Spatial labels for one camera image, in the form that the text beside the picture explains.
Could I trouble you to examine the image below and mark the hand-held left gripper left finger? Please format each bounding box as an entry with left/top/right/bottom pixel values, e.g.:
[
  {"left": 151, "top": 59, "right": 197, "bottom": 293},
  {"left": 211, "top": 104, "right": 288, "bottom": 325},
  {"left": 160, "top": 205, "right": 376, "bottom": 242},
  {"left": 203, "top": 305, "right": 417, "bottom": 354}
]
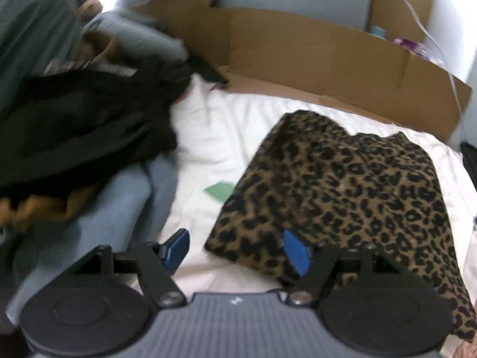
[{"left": 69, "top": 228, "right": 191, "bottom": 309}]

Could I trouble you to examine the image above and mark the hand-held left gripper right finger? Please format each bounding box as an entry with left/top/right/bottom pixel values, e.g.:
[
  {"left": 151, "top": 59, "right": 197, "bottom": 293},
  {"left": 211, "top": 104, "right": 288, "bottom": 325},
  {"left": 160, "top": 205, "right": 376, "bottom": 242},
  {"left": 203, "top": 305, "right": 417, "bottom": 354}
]
[{"left": 283, "top": 229, "right": 408, "bottom": 309}]

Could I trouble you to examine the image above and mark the leopard print garment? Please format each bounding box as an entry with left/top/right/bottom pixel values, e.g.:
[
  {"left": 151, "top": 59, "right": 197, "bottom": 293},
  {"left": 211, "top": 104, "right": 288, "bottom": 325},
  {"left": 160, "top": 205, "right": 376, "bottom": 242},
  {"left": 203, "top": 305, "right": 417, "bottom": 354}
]
[{"left": 204, "top": 110, "right": 477, "bottom": 344}]

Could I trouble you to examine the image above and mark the light blue garment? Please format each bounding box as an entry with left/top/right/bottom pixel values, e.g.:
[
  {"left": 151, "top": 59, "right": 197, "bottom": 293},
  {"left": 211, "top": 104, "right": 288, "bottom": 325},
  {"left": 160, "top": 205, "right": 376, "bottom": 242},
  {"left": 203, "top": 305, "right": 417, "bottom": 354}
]
[{"left": 5, "top": 155, "right": 179, "bottom": 325}]

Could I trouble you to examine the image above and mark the white cartoon printed blanket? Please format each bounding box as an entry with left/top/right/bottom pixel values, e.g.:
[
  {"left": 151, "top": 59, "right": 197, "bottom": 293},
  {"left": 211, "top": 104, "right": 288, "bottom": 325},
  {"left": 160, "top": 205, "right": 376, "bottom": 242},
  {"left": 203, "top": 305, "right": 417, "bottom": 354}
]
[{"left": 157, "top": 72, "right": 477, "bottom": 358}]

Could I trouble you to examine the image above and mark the orange-brown cloth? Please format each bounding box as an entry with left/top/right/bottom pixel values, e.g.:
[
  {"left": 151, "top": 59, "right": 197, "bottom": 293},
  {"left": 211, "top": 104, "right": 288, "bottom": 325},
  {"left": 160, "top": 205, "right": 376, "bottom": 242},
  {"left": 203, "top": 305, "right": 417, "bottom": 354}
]
[{"left": 0, "top": 186, "right": 97, "bottom": 232}]

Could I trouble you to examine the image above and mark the black garment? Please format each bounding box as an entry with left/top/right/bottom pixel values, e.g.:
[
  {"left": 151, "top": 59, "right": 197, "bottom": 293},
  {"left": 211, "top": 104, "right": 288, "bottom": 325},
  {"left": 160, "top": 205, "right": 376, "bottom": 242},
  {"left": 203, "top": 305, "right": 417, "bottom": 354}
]
[{"left": 0, "top": 58, "right": 230, "bottom": 198}]

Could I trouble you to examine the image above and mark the black sweatshirt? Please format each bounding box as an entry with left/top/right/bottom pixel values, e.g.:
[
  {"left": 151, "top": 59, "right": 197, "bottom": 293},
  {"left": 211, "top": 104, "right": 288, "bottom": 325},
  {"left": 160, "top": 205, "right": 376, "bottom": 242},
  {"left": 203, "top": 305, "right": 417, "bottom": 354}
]
[{"left": 460, "top": 141, "right": 477, "bottom": 192}]

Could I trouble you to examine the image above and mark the brown cardboard box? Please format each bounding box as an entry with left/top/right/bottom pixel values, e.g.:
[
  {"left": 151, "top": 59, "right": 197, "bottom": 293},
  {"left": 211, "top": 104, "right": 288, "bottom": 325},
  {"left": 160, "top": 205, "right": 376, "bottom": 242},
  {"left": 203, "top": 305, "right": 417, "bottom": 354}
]
[{"left": 134, "top": 0, "right": 473, "bottom": 142}]

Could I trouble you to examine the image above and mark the light grey garment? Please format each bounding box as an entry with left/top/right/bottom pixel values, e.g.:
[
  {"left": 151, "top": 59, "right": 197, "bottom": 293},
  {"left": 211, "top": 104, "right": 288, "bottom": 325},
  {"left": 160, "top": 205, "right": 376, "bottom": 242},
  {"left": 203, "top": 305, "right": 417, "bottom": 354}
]
[{"left": 84, "top": 0, "right": 189, "bottom": 64}]

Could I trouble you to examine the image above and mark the purple packet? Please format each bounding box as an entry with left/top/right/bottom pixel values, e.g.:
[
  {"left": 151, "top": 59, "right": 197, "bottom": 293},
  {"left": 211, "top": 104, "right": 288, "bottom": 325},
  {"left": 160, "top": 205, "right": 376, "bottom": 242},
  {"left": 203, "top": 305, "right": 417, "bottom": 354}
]
[{"left": 393, "top": 36, "right": 426, "bottom": 52}]

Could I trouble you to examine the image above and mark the dark grey-green garment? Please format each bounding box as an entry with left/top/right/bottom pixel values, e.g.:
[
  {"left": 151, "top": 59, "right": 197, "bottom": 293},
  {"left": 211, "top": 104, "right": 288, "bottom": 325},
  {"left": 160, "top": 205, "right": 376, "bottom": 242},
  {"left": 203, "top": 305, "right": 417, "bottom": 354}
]
[{"left": 0, "top": 0, "right": 84, "bottom": 109}]

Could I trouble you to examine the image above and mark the white cable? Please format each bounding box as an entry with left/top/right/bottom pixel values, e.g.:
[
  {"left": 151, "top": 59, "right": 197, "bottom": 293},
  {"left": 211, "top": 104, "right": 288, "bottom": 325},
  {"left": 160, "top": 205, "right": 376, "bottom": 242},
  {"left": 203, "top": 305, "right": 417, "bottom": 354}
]
[{"left": 388, "top": 0, "right": 464, "bottom": 114}]

